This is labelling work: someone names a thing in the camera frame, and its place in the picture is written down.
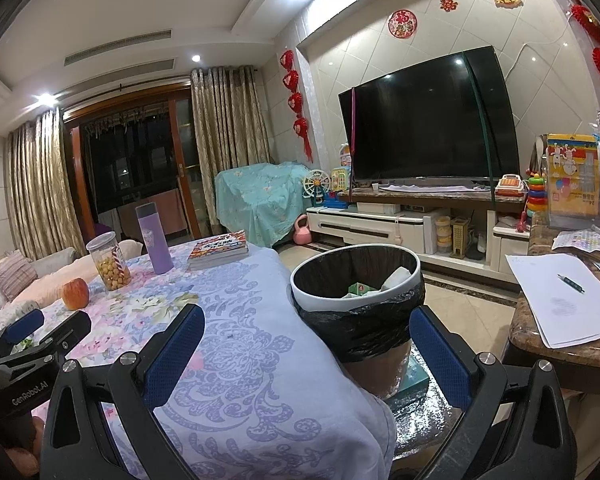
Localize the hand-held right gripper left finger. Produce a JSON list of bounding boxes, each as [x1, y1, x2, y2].
[[39, 303, 206, 480]]

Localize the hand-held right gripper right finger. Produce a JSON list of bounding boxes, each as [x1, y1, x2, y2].
[[409, 305, 578, 480]]

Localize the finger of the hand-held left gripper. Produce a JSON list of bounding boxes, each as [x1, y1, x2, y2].
[[2, 310, 92, 368], [0, 308, 46, 361]]

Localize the white trash bin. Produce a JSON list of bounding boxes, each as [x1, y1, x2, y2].
[[290, 244, 426, 396]]

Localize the person's left hand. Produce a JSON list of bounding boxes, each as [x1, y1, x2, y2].
[[2, 417, 48, 478]]

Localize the teal flat box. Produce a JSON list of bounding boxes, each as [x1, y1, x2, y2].
[[384, 352, 431, 401]]

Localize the red apple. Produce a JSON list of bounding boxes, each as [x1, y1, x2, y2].
[[61, 277, 90, 311]]

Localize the striped pink pillow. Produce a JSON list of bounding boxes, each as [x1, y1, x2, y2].
[[0, 250, 38, 288]]

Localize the silver foil mat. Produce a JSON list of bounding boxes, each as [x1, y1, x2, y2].
[[392, 350, 463, 453]]

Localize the clear jar of snack balls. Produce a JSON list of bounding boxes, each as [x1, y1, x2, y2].
[[86, 231, 132, 292]]

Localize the black bin bag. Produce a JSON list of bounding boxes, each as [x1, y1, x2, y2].
[[292, 245, 426, 363]]

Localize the marble side table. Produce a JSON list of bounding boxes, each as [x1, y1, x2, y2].
[[502, 210, 600, 396]]

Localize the purple bottle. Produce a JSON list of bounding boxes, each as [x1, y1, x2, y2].
[[135, 203, 174, 275]]

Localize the stack of colourful books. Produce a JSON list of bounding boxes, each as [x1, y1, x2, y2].
[[186, 230, 249, 272]]

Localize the yellow slotted box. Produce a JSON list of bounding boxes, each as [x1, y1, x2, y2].
[[451, 217, 470, 259]]

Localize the stacked yellow white containers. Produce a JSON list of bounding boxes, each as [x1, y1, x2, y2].
[[435, 216, 452, 255]]

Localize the white paper sheets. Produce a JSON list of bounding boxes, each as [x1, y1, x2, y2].
[[505, 252, 600, 350]]

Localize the gold curtain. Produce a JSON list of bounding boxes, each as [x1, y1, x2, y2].
[[5, 107, 86, 258], [190, 65, 276, 196]]

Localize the white television cabinet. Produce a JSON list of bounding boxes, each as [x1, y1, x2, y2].
[[305, 182, 531, 283]]

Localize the black pen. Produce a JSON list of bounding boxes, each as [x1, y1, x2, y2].
[[557, 274, 586, 294]]

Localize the pink kettlebell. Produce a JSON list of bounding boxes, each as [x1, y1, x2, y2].
[[292, 214, 311, 246]]

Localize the teal cloth cover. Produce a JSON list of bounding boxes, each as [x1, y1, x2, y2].
[[215, 161, 311, 248]]

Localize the dotted sticker sheet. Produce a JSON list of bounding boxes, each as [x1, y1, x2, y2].
[[551, 227, 600, 253]]

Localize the wooden sliding glass door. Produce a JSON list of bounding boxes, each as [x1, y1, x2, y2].
[[62, 85, 203, 241]]

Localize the toy cash register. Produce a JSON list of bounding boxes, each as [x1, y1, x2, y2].
[[496, 174, 526, 197]]

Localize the white ferris wheel toy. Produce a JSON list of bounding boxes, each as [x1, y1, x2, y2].
[[302, 169, 332, 207]]

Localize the colourful cartoon box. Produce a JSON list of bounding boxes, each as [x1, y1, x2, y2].
[[545, 133, 600, 231]]

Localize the black flat television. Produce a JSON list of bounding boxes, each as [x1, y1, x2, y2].
[[337, 45, 521, 183]]

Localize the pink ribbon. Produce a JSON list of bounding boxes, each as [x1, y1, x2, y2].
[[350, 87, 360, 181]]

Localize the ceiling air vent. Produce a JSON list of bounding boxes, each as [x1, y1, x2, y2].
[[82, 57, 176, 81], [62, 29, 173, 67]]

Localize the rainbow stacking ring toy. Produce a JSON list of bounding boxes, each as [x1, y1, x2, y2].
[[525, 170, 549, 218]]

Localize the white wall cable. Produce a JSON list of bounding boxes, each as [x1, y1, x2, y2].
[[509, 37, 572, 77]]

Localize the round red wall decoration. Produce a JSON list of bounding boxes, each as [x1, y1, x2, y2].
[[387, 8, 419, 39]]

